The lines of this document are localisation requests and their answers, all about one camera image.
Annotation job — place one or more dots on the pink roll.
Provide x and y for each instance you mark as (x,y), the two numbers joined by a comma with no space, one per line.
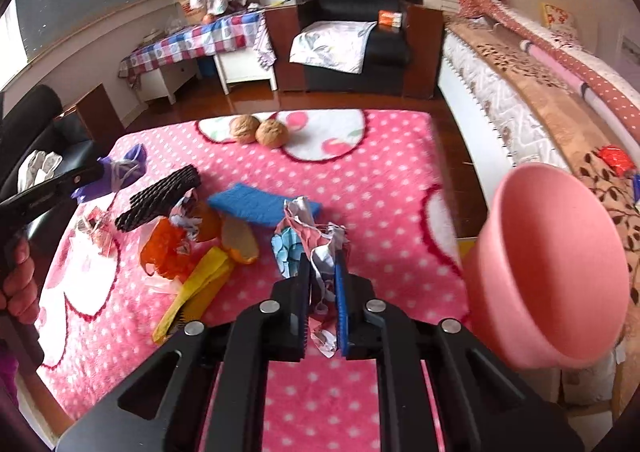
(555,64)

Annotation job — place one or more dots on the person's left hand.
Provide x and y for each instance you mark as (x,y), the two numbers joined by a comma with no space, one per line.
(20,282)

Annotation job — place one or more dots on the clear plastic wrapper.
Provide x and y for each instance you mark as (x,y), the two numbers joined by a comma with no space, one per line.
(97,229)

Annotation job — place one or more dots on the wooden side table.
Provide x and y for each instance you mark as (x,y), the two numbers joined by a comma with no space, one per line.
(97,114)

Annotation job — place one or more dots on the bed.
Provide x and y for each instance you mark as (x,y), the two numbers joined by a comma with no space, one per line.
(480,97)

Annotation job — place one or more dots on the red packet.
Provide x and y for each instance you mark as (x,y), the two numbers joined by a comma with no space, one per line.
(615,159)

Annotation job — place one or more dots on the red polka dot quilt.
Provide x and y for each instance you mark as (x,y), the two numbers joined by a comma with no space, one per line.
(600,82)

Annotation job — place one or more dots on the striped cloth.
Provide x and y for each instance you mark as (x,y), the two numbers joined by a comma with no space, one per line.
(262,44)

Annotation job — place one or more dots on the checked tablecloth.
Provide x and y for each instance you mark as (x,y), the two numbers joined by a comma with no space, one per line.
(200,37)

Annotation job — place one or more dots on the pink plastic bucket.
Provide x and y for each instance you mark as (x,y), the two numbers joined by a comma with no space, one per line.
(550,272)

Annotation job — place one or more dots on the orange plastic bag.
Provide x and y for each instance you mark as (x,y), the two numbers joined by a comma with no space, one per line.
(162,249)

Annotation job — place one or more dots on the walnut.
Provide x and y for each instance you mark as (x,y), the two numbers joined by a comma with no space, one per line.
(272,133)
(244,129)

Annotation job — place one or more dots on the brown leaf pattern blanket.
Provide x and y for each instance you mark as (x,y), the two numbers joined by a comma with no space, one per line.
(540,97)

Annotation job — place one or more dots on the orange packet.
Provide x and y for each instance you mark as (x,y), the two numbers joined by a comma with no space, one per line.
(390,18)

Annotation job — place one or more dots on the floral cushion cloth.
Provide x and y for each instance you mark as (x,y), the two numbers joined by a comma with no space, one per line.
(330,44)

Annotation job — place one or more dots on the yellow plastic bag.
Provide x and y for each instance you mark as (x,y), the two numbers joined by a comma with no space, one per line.
(200,282)

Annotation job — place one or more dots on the blue box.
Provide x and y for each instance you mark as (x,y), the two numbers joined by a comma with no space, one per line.
(636,189)

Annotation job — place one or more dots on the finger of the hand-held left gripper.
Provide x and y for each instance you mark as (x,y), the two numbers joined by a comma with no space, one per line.
(55,189)

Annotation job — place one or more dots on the white cloth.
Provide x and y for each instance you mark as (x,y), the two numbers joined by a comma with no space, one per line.
(37,167)

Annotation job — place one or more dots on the yellow printed pillow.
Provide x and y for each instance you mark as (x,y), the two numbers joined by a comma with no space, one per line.
(557,14)

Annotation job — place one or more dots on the blue sponge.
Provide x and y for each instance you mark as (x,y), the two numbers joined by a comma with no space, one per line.
(260,204)

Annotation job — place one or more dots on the black leather sofa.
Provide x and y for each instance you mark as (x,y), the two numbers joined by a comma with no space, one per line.
(30,117)

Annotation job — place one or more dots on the pink polka dot blanket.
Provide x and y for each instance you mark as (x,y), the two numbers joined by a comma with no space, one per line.
(375,182)

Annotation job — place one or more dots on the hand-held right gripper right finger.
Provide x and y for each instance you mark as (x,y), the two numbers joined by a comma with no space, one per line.
(341,312)

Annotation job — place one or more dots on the black foam net sleeve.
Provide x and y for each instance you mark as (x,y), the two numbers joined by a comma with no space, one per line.
(155,199)

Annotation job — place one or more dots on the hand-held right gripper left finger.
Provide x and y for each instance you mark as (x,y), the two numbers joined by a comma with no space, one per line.
(301,312)

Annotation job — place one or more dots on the orange fruit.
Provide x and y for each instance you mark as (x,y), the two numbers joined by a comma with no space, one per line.
(208,18)

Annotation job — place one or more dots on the purple plastic bag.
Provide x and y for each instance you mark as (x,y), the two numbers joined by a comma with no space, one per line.
(120,172)

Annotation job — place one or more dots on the white table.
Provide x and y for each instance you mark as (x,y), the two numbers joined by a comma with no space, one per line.
(245,64)

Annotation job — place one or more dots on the wooden side cabinet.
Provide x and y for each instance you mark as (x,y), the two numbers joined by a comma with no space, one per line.
(422,52)
(282,47)

